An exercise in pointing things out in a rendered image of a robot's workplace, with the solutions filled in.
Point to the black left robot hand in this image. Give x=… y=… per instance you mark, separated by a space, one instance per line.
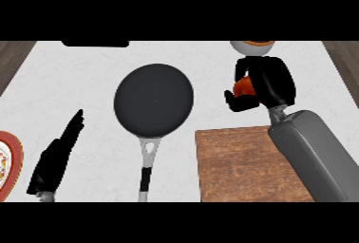
x=56 y=158

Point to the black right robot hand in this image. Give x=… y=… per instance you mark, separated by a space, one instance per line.
x=270 y=82

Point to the red orange tomato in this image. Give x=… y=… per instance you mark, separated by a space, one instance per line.
x=243 y=87

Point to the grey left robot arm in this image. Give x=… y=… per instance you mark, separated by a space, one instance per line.
x=45 y=196

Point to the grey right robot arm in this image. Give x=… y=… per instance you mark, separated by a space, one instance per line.
x=317 y=158

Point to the black frying pan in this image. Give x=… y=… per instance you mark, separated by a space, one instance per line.
x=152 y=99

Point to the brown wooden cutting board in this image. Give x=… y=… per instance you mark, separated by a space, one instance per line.
x=246 y=167

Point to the red rimmed plate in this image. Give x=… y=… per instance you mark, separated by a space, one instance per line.
x=7 y=167

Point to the white bowl with orange rim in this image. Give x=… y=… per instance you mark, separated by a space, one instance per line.
x=252 y=47

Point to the black appliance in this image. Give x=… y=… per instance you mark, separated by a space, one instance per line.
x=96 y=43

